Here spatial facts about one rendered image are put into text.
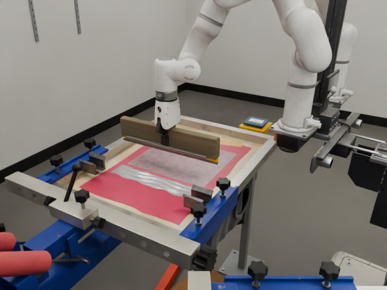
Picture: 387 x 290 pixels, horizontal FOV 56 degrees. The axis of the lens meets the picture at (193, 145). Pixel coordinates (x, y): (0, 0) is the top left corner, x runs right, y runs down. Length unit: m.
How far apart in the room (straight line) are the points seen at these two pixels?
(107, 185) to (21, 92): 2.15
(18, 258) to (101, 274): 1.53
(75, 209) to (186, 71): 0.53
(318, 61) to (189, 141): 0.48
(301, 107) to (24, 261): 0.95
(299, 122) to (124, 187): 0.65
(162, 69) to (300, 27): 0.44
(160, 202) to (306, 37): 0.68
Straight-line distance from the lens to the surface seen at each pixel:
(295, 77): 1.28
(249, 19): 4.86
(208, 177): 1.34
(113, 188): 1.30
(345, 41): 1.67
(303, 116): 1.32
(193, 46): 1.27
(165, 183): 1.30
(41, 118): 3.53
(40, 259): 0.89
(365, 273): 2.12
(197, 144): 1.23
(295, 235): 2.66
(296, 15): 1.16
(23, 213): 2.99
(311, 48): 1.17
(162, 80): 1.20
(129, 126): 1.38
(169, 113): 1.23
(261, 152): 1.47
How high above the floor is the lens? 1.65
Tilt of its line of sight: 26 degrees down
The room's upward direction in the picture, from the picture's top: 1 degrees clockwise
